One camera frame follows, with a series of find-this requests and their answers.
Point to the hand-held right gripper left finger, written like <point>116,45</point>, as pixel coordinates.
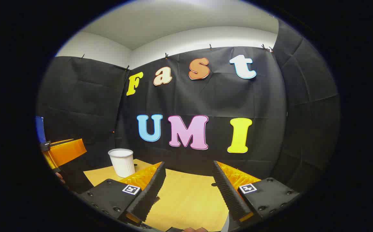
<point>151,190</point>

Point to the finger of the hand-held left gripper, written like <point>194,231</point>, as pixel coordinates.
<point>67,151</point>

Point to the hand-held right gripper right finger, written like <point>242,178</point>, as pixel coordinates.
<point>226,190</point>

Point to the white ribbed garbage bin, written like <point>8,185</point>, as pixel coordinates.
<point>122,164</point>

